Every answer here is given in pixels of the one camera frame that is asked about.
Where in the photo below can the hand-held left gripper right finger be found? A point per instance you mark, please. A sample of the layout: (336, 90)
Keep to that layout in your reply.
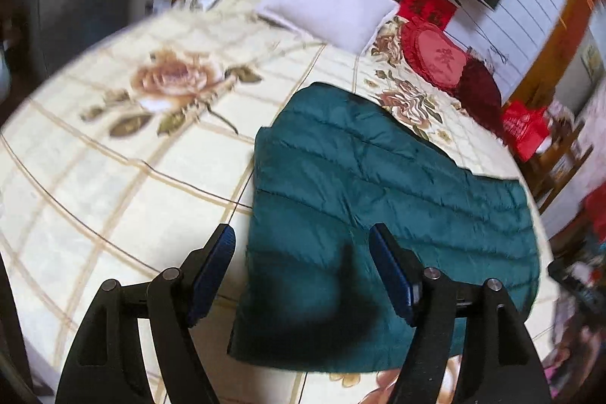
(393, 276)

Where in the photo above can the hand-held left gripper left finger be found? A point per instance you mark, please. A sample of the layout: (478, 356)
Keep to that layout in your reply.
(215, 271)

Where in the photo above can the dark green down jacket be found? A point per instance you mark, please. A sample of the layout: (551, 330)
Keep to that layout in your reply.
(378, 177)

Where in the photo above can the red cloth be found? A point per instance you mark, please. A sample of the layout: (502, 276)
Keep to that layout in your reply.
(596, 207)

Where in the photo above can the wooden chair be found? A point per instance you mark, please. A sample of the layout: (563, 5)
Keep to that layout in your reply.
(563, 151)

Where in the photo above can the bed with floral bedspread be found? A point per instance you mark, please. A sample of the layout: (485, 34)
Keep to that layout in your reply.
(118, 172)

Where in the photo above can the red gift bag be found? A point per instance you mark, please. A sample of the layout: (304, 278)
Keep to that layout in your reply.
(523, 127)

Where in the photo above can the dark red cushion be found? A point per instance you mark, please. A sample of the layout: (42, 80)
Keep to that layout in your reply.
(480, 91)

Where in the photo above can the red heart-shaped cushion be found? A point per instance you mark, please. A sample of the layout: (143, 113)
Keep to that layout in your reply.
(435, 53)

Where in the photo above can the white pillow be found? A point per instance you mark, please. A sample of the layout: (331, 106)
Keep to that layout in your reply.
(331, 1)

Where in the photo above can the wall picture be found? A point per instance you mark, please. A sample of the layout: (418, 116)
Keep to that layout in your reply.
(594, 61)

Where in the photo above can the wooden door frame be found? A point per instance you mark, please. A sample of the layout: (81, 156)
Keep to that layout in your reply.
(558, 39)

